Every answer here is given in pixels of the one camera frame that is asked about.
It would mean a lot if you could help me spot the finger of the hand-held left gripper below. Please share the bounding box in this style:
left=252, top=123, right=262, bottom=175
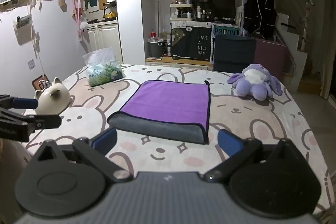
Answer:
left=0, top=108, right=62, bottom=133
left=0, top=94, right=39, bottom=110

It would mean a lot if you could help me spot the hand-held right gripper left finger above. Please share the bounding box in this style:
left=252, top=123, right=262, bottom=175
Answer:
left=31, top=127, right=133, bottom=184

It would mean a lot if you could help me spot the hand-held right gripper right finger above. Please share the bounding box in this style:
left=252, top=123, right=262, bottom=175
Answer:
left=203, top=130, right=302, bottom=183

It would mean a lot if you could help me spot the purple and grey towel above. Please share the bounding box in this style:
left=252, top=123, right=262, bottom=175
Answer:
left=107, top=80, right=211, bottom=145

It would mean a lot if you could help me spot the person's left forearm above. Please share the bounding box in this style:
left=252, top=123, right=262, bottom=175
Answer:
left=0, top=139, right=28, bottom=177

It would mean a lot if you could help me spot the white cat-shaped ceramic figure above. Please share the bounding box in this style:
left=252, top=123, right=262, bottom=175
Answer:
left=35, top=77, right=71, bottom=115

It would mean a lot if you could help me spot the bunny printed blanket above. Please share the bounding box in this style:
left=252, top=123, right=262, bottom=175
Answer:
left=22, top=64, right=332, bottom=215

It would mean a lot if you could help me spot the purple plush toy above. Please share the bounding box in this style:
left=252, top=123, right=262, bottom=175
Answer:
left=227, top=63, right=283, bottom=101

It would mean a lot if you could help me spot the clear plastic bag of tissues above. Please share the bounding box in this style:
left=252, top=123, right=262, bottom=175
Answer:
left=83, top=47, right=124, bottom=87

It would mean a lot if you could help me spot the dark blue chair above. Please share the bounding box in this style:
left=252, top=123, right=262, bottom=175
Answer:
left=213, top=34, right=256, bottom=73

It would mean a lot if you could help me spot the mauve chair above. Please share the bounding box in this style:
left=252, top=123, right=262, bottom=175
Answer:
left=253, top=38, right=288, bottom=80

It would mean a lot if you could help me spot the white kitchen base cabinet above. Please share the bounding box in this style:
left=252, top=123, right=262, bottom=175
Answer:
left=87, top=23, right=122, bottom=62

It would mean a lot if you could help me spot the grey trash bin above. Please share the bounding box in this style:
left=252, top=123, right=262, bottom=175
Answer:
left=149, top=40, right=166, bottom=58

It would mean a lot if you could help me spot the black lettered cabinet curtain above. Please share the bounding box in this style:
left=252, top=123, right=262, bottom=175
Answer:
left=171, top=25, right=212, bottom=60

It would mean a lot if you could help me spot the teal lettered sign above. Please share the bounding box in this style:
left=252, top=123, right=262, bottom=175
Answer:
left=213, top=25, right=240, bottom=37

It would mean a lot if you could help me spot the black hanging jacket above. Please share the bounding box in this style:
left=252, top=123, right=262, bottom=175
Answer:
left=244, top=0, right=277, bottom=39

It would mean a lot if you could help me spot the white storage rack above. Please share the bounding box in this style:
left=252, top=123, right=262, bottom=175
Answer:
left=169, top=4, right=195, bottom=21

